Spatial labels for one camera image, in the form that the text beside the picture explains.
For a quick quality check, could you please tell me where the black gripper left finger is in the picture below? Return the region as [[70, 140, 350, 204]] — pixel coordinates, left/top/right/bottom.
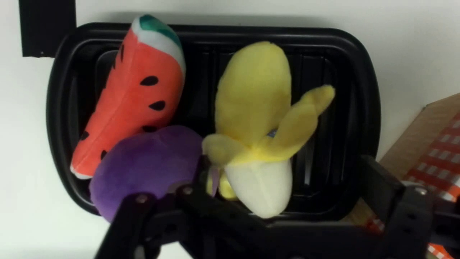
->
[[96, 183, 272, 259]]

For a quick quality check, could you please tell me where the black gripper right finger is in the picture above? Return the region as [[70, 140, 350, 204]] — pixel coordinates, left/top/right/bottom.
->
[[357, 155, 460, 259]]

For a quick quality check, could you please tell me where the purple eggplant plushie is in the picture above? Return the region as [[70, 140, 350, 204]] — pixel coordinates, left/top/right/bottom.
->
[[90, 126, 206, 224]]

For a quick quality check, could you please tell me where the orange checkered box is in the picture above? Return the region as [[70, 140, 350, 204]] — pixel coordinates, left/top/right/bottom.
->
[[343, 93, 460, 259]]

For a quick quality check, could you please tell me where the large black tape patch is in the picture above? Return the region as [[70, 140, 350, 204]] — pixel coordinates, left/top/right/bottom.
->
[[19, 0, 78, 60]]

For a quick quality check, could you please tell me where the watermelon slice plushie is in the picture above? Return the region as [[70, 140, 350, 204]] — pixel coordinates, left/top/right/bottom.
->
[[70, 14, 188, 182]]

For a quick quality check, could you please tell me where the black plastic tray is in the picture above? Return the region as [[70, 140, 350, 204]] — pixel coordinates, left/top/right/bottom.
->
[[47, 21, 383, 224]]

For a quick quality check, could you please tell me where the yellow banana plushie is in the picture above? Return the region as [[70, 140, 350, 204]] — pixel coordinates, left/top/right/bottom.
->
[[200, 41, 337, 221]]

